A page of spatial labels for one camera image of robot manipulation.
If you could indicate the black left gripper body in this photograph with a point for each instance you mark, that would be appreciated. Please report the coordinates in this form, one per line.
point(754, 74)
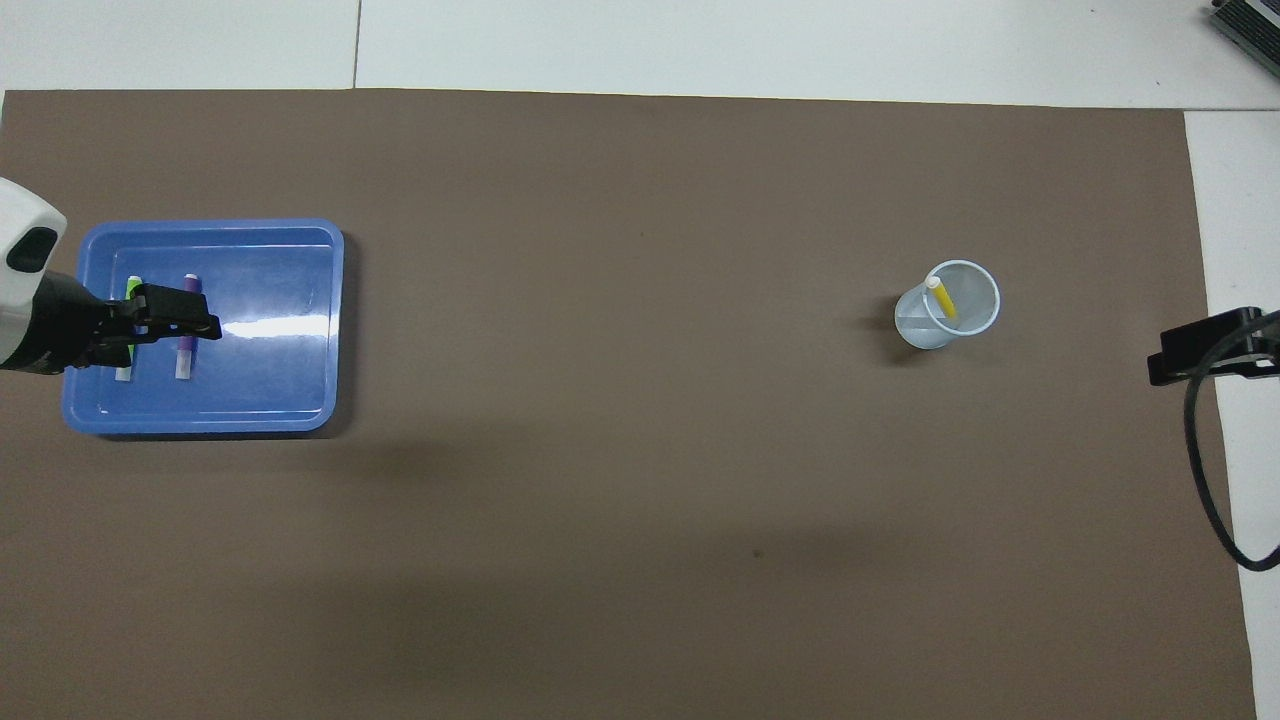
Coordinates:
point(55, 325)

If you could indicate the purple marker pen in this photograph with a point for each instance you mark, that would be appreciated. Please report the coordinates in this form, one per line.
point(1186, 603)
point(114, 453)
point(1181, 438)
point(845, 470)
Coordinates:
point(185, 355)

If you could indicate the yellow marker pen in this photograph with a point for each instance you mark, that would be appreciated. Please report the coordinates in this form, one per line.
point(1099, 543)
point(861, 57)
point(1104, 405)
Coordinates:
point(944, 300)

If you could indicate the green marker pen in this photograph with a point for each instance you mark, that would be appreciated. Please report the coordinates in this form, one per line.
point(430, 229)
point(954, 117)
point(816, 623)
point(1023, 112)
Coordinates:
point(124, 365)

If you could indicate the blue plastic tray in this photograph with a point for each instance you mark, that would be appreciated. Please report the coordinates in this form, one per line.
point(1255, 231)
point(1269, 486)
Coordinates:
point(290, 390)

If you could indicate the translucent plastic cup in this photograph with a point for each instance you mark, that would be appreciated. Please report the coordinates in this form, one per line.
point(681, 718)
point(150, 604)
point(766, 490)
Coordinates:
point(920, 330)

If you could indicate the grey ribbed device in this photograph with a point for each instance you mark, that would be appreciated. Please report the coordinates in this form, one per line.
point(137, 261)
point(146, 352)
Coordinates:
point(1250, 25)

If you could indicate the brown table mat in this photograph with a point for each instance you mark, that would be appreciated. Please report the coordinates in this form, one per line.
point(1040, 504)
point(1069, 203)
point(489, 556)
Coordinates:
point(640, 450)

